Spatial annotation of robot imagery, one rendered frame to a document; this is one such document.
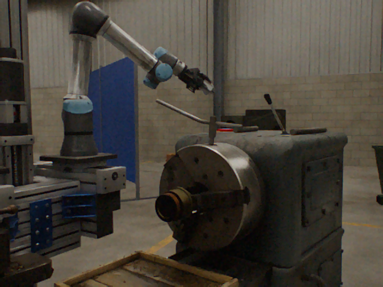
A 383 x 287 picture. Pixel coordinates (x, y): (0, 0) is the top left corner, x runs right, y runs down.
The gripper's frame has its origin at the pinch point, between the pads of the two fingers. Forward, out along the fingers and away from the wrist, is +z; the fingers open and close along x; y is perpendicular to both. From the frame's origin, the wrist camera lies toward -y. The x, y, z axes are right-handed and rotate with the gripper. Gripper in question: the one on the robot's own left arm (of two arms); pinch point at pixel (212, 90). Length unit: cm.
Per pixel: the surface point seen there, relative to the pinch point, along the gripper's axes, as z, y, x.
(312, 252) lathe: 33, 89, 19
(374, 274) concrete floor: 223, -21, -64
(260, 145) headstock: -4, 76, 34
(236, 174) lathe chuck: -12, 93, 32
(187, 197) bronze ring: -19, 99, 21
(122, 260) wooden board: -21, 106, -7
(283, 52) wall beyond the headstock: 374, -848, -221
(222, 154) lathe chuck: -16, 87, 32
